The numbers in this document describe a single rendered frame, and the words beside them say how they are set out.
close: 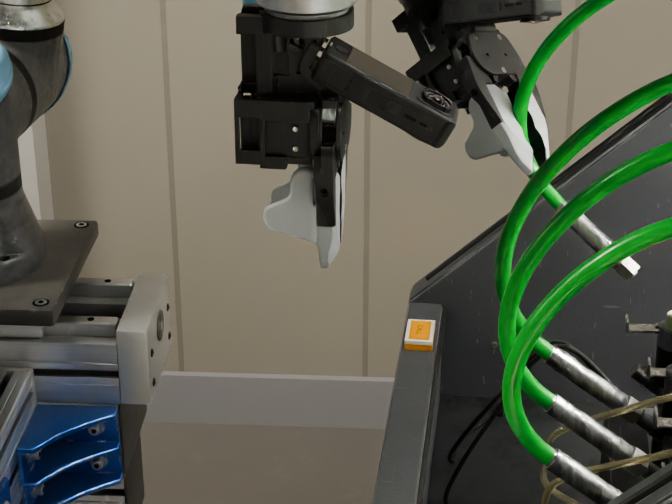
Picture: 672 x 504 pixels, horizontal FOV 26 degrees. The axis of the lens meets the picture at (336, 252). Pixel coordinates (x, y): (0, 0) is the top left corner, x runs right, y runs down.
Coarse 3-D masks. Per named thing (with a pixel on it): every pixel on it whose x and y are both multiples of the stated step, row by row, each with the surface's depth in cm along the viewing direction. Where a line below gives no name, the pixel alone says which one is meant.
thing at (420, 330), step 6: (414, 324) 159; (420, 324) 159; (426, 324) 159; (414, 330) 158; (420, 330) 158; (426, 330) 158; (414, 336) 156; (420, 336) 156; (426, 336) 156; (408, 348) 156; (414, 348) 156; (420, 348) 156; (426, 348) 156
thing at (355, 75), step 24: (336, 48) 109; (312, 72) 109; (336, 72) 108; (360, 72) 108; (384, 72) 110; (360, 96) 108; (384, 96) 108; (408, 96) 108; (432, 96) 110; (408, 120) 109; (432, 120) 108; (456, 120) 110; (432, 144) 109
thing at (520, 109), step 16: (592, 0) 129; (608, 0) 129; (576, 16) 131; (560, 32) 132; (544, 48) 133; (528, 64) 135; (544, 64) 134; (528, 80) 135; (528, 96) 136; (528, 176) 139; (544, 192) 139
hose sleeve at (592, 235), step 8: (568, 200) 139; (560, 208) 139; (584, 216) 139; (576, 224) 138; (584, 224) 138; (592, 224) 138; (576, 232) 139; (584, 232) 138; (592, 232) 138; (600, 232) 138; (584, 240) 139; (592, 240) 138; (600, 240) 138; (608, 240) 138; (592, 248) 139; (600, 248) 138; (616, 264) 138
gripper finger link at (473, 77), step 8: (464, 64) 137; (472, 64) 137; (464, 72) 137; (472, 72) 136; (480, 72) 137; (464, 80) 137; (472, 80) 136; (480, 80) 137; (488, 80) 138; (472, 88) 136; (480, 88) 136; (472, 96) 137; (480, 96) 136; (488, 96) 136; (480, 104) 136; (488, 104) 136; (488, 112) 137; (496, 112) 136; (488, 120) 137; (496, 120) 136
